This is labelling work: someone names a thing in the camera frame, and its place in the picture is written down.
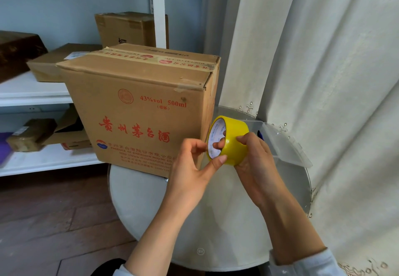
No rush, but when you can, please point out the small taped brown parcel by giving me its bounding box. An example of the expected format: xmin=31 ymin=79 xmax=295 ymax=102
xmin=6 ymin=118 xmax=57 ymax=152

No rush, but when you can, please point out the person's left forearm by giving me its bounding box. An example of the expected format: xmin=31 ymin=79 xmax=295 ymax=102
xmin=113 ymin=196 xmax=203 ymax=276

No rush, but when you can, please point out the open cardboard box red print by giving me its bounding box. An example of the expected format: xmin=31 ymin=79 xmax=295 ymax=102
xmin=43 ymin=107 xmax=93 ymax=151

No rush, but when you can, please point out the person's right forearm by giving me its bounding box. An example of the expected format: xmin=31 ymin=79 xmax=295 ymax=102
xmin=259 ymin=191 xmax=347 ymax=276

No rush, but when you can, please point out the white metal shelf unit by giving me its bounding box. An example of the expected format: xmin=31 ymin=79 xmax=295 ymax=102
xmin=0 ymin=0 xmax=166 ymax=177

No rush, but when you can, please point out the person's right hand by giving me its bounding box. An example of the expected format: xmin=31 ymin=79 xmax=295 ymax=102
xmin=234 ymin=132 xmax=293 ymax=210

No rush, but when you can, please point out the yellow tape roll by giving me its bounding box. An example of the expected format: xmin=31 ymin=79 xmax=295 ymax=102
xmin=206 ymin=115 xmax=250 ymax=166

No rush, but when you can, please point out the brown cardboard box red print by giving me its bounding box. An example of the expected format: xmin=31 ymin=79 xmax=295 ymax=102
xmin=56 ymin=43 xmax=221 ymax=179

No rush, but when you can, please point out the upright small cardboard box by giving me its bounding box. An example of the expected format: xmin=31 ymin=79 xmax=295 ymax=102
xmin=94 ymin=11 xmax=170 ymax=49

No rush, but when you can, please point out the white curtain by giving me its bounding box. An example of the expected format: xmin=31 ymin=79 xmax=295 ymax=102
xmin=201 ymin=0 xmax=399 ymax=276

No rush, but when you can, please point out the person's left hand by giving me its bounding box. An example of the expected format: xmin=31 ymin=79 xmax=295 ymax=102
xmin=163 ymin=138 xmax=227 ymax=212

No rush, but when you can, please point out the flat brown box white label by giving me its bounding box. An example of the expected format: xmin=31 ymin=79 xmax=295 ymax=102
xmin=26 ymin=43 xmax=103 ymax=83

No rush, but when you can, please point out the clear plastic lid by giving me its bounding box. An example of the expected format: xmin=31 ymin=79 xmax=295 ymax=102
xmin=263 ymin=122 xmax=313 ymax=169

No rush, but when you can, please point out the dark brown flat box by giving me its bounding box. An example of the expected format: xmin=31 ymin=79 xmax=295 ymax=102
xmin=0 ymin=30 xmax=48 ymax=83

